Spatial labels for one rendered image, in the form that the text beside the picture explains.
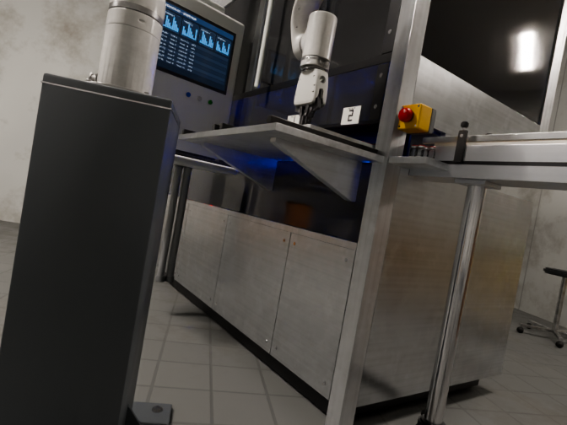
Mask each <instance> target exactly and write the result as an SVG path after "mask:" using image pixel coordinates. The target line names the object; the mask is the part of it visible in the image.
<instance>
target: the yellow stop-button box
mask: <svg viewBox="0 0 567 425"><path fill-rule="evenodd" d="M405 107H407V108H409V109H411V110H412V111H413V117H412V119H411V120H410V121H408V122H403V121H400V120H399V123H398V128H397V129H398V130H400V131H403V132H406V133H408V134H410V135H424V134H432V131H433V126H434V122H435V113H436V110H435V109H432V108H430V107H428V106H427V105H424V104H414V105H403V106H402V108H405Z"/></svg>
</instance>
